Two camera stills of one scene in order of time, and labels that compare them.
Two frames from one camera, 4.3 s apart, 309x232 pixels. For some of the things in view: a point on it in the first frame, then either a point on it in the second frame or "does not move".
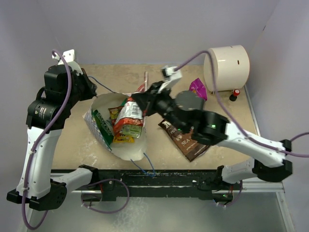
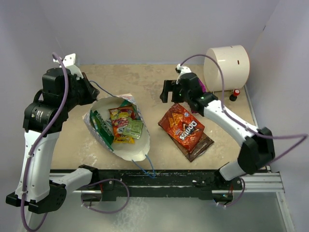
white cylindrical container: (232, 68) does not move
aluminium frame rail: (259, 185) does not move
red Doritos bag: (131, 112) to (185, 126)
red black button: (233, 97) does not move
